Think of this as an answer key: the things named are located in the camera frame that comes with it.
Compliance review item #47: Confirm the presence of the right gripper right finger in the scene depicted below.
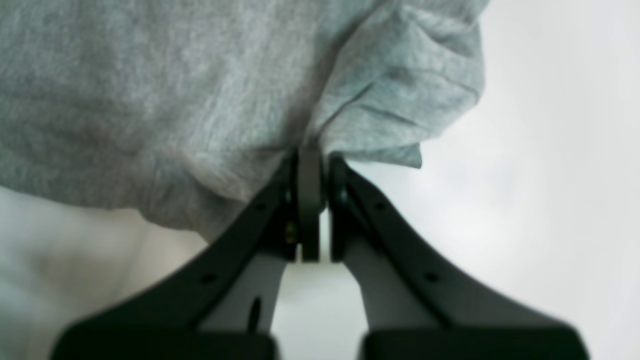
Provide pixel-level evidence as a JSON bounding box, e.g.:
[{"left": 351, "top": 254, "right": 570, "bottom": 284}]
[{"left": 327, "top": 155, "right": 589, "bottom": 360}]

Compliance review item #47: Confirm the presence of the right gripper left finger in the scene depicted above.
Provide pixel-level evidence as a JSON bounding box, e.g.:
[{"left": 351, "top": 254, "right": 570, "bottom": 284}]
[{"left": 51, "top": 148, "right": 324, "bottom": 360}]

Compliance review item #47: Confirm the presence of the grey t-shirt with black lettering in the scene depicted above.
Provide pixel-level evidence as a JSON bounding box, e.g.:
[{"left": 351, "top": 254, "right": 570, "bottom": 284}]
[{"left": 0, "top": 0, "right": 489, "bottom": 240}]

